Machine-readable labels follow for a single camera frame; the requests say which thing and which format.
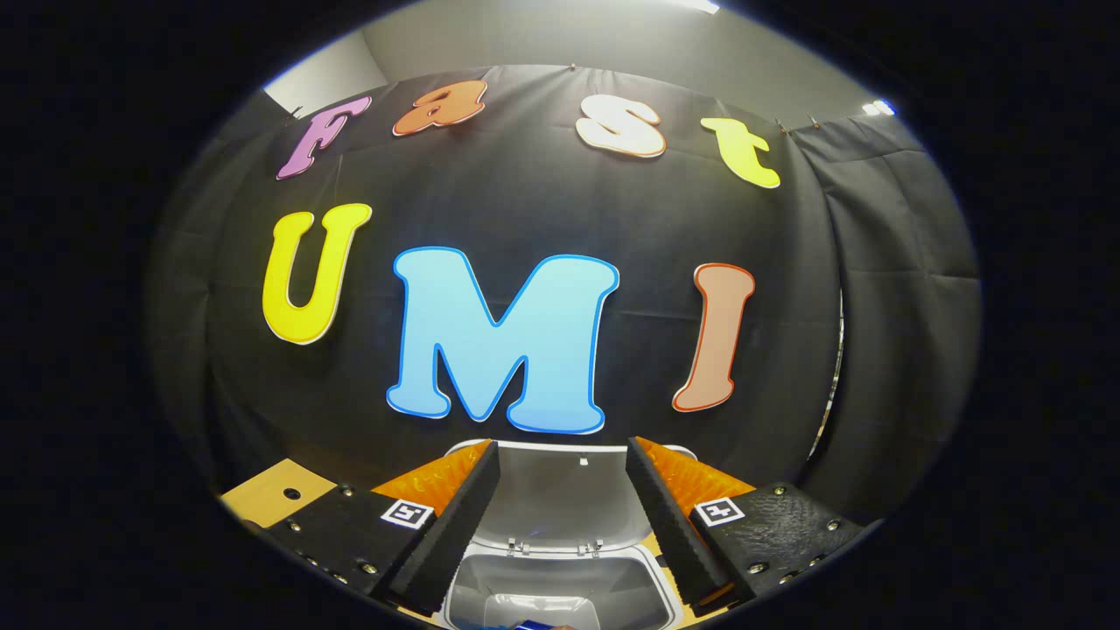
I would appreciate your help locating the ceiling light panel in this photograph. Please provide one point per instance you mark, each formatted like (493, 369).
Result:
(696, 4)

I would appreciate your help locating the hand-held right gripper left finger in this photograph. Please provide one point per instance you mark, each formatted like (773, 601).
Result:
(455, 516)

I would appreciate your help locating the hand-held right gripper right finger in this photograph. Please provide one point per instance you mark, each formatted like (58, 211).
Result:
(669, 516)

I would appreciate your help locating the wooden desktop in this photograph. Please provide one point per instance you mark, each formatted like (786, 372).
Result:
(262, 499)

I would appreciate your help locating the silver blue pop can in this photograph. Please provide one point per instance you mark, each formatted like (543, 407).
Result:
(535, 625)

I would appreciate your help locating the white desktop garbage bin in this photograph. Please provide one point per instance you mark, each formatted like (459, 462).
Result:
(560, 507)

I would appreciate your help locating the small ceiling light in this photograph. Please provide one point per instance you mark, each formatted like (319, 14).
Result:
(878, 108)

